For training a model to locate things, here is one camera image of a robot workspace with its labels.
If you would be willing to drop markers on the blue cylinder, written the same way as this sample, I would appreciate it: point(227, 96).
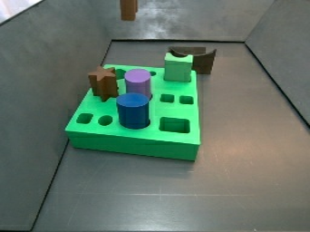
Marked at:
point(132, 108)

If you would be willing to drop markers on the green shape-sorter base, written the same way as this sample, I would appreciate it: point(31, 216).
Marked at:
point(156, 127)

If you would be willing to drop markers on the brown star peg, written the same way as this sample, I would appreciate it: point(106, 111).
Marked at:
point(103, 83)

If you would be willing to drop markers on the green arch block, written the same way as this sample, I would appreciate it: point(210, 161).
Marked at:
point(178, 68)

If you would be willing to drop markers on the black curved fixture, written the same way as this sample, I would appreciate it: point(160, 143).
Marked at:
point(203, 59)

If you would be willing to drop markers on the purple cylinder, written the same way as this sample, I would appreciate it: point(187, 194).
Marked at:
point(136, 79)

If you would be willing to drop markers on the brown square-circle object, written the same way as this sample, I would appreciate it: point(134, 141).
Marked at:
point(128, 9)

